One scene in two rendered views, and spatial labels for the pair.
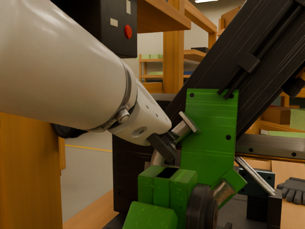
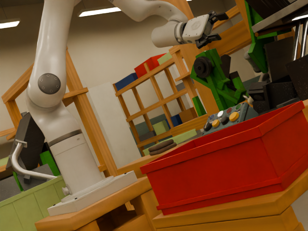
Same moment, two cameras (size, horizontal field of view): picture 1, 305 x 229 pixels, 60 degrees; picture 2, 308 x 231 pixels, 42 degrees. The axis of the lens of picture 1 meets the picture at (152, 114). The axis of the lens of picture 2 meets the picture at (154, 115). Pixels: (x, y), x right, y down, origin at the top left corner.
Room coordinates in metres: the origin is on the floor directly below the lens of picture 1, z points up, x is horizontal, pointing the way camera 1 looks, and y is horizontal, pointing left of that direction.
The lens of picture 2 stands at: (0.72, -1.45, 0.99)
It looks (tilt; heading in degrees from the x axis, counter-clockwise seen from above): 2 degrees up; 115
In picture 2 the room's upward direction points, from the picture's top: 23 degrees counter-clockwise
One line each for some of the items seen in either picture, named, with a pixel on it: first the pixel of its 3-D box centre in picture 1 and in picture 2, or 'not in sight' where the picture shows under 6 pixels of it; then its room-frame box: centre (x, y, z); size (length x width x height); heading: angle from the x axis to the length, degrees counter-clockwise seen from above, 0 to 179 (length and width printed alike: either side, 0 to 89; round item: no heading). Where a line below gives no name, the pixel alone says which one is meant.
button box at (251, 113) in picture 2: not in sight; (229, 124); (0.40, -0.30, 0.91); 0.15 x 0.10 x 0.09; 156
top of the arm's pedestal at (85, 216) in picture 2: not in sight; (94, 204); (-0.13, -0.34, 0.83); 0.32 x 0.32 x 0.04; 62
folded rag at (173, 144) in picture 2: not in sight; (162, 147); (0.09, -0.14, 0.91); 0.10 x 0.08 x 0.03; 135
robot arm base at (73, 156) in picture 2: not in sight; (77, 165); (-0.13, -0.34, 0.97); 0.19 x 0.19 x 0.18
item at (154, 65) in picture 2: not in sight; (173, 112); (-2.24, 5.74, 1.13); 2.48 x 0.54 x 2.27; 155
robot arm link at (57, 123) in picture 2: not in sight; (50, 110); (-0.16, -0.32, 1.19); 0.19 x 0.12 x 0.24; 141
